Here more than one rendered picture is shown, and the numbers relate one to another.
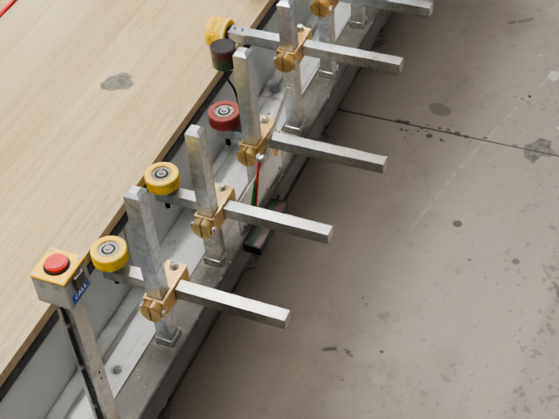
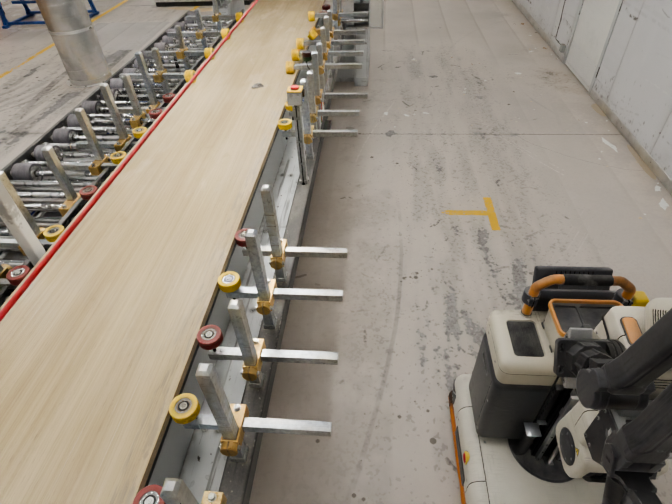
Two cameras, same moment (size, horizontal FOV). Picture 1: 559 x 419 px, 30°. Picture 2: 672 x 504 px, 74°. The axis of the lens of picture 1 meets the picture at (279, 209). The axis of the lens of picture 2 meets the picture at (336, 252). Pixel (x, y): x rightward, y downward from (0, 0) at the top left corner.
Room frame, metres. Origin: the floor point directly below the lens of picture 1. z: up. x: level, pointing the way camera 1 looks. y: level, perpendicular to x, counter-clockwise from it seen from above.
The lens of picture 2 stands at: (-0.78, 0.97, 2.06)
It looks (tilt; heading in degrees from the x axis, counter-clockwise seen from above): 42 degrees down; 340
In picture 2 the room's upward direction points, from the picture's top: 3 degrees counter-clockwise
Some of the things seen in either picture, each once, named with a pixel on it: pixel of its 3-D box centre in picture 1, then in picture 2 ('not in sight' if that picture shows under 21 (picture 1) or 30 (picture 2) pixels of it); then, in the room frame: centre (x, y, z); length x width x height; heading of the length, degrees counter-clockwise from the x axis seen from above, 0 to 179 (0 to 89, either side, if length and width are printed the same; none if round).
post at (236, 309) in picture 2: not in sight; (248, 352); (0.12, 0.95, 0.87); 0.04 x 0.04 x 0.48; 63
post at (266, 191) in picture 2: not in sight; (274, 237); (0.57, 0.72, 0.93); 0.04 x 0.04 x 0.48; 63
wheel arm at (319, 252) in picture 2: not in sight; (294, 252); (0.57, 0.65, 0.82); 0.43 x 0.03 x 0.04; 63
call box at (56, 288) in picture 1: (61, 279); (295, 96); (1.23, 0.39, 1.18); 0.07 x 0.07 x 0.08; 63
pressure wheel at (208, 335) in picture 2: not in sight; (212, 343); (0.22, 1.05, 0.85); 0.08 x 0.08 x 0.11
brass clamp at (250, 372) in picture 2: not in sight; (253, 359); (0.14, 0.94, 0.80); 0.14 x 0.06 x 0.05; 153
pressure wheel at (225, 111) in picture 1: (225, 126); not in sight; (1.98, 0.11, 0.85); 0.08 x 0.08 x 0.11
